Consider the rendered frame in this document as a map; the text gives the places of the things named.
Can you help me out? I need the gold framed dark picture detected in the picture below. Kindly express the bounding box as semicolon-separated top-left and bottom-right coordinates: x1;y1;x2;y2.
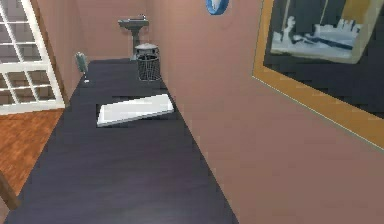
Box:
251;0;384;151

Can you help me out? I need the black wire waste bin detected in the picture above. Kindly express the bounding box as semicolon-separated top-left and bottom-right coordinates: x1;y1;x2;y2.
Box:
134;42;163;83

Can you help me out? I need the white flat bath mat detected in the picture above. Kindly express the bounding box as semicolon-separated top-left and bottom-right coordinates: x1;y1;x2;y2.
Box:
96;93;175;128

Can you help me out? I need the blue round wall plate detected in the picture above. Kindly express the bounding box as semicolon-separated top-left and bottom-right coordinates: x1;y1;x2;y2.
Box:
205;0;230;16

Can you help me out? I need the white paned glass door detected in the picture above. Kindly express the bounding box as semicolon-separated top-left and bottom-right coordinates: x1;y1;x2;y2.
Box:
0;0;66;116

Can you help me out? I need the grey pedestal sink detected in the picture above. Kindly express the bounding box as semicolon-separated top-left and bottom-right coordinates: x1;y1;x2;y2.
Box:
117;14;150;61

